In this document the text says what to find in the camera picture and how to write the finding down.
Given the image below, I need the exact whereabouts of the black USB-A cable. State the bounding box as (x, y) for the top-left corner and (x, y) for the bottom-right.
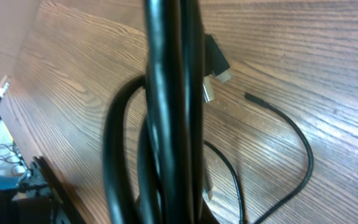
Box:
(103, 0), (233, 224)

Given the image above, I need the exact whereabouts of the thin grey-tipped USB-C cable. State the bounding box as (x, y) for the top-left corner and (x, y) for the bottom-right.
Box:
(202, 140), (247, 224)

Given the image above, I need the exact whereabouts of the black USB-C cable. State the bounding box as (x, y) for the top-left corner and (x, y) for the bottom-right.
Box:
(244, 91), (315, 224)

